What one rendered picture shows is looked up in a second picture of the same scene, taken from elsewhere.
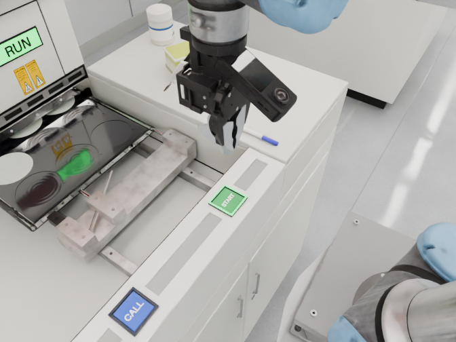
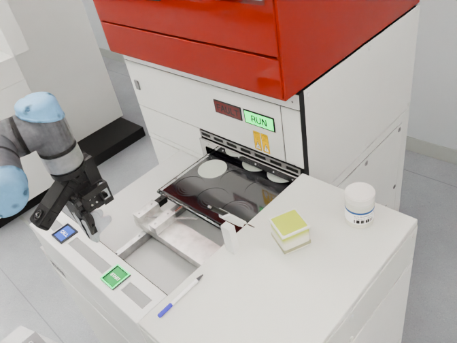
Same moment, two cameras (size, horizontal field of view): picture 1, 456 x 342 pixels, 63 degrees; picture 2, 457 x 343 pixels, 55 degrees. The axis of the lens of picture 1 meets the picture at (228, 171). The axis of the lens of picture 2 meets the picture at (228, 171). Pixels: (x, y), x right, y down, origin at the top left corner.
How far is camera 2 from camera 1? 117 cm
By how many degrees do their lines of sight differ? 72
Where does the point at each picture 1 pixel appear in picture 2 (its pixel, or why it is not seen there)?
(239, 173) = (139, 286)
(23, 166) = (211, 173)
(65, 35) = (294, 140)
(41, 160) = (215, 180)
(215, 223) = (102, 270)
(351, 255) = not seen: outside the picture
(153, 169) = (196, 245)
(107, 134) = (237, 209)
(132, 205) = (164, 237)
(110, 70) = (296, 188)
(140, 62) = (312, 206)
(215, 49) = not seen: hidden behind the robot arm
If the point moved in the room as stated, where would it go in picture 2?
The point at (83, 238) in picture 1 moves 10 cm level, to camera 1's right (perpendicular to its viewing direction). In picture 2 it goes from (138, 213) to (127, 237)
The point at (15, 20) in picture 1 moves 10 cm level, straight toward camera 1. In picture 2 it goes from (262, 106) to (230, 118)
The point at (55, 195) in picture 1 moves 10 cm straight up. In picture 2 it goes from (180, 194) to (173, 170)
